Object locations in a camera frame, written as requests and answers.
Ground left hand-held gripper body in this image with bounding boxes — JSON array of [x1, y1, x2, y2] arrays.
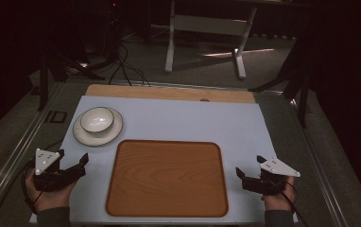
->
[[31, 148, 87, 193]]

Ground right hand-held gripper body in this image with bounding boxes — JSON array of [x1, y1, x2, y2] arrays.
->
[[241, 157, 301, 196]]

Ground person's left hand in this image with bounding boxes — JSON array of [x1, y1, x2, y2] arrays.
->
[[25, 169, 77, 214]]

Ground person's right hand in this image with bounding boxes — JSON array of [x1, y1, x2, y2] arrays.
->
[[261, 175, 297, 213]]

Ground white ceramic plate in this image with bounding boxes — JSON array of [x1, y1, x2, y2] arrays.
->
[[72, 106, 124, 148]]

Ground white ceramic bowl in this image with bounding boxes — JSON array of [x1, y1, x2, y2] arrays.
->
[[79, 106, 115, 134]]

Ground wooden tray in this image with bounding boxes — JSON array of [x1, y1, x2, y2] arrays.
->
[[104, 139, 230, 218]]

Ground white table mat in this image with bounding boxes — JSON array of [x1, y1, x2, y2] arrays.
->
[[29, 95, 300, 225]]

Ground black tripod stand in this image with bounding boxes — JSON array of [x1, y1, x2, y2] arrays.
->
[[248, 27, 313, 129], [37, 44, 107, 112]]

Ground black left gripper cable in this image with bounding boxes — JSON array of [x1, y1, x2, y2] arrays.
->
[[20, 139, 64, 216]]

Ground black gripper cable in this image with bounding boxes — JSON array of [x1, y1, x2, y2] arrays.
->
[[20, 139, 64, 216], [260, 178, 310, 227]]

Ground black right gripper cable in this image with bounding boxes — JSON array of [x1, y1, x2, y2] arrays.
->
[[260, 178, 310, 227]]

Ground metal floor rail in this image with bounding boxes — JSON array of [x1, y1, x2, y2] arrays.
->
[[286, 97, 350, 227], [0, 82, 63, 218]]

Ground black floor cables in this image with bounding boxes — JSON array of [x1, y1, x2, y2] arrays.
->
[[107, 42, 152, 88]]

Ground white metal table frame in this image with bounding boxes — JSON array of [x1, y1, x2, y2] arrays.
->
[[163, 0, 259, 80]]

